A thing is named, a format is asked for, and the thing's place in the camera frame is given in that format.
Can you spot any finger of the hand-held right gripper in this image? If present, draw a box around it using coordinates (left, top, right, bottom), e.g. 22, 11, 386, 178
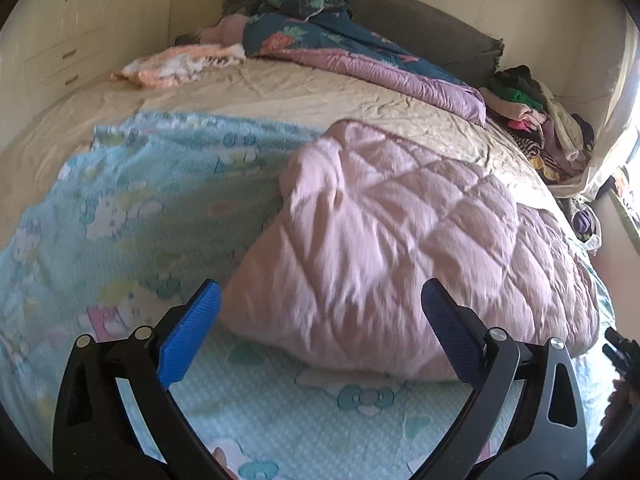
603, 327, 640, 378

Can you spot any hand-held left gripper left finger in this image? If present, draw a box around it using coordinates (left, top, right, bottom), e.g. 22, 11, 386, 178
52, 280, 231, 480

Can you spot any cream glossy wardrobe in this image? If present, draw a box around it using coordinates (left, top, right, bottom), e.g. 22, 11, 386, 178
0, 0, 176, 106

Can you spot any white mesh bag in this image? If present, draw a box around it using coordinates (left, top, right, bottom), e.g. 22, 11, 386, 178
570, 200, 607, 253

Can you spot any pink cloth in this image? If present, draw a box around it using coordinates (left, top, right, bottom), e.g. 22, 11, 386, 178
197, 14, 251, 45

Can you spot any bed with beige sheet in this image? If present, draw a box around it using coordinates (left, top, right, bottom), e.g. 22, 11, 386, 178
0, 0, 621, 480

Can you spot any pink quilted blanket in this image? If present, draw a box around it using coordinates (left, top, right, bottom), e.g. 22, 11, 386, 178
220, 119, 601, 383

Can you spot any pile of clothes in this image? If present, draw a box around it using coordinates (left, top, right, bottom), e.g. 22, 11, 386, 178
480, 64, 598, 183

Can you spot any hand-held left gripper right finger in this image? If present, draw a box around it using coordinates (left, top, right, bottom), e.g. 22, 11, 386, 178
415, 277, 588, 480

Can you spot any cream curtain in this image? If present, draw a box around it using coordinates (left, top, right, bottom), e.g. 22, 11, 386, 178
550, 5, 638, 201

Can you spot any grey bed headboard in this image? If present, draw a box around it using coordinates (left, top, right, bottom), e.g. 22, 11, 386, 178
222, 0, 503, 83

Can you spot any blue cartoon printed blanket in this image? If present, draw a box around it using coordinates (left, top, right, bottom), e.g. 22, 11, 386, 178
0, 110, 621, 480

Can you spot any peach printed cloth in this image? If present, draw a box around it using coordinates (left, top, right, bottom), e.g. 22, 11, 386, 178
110, 42, 247, 88

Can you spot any teal floral quilt pink lining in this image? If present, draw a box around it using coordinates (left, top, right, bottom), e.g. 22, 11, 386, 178
242, 0, 488, 128

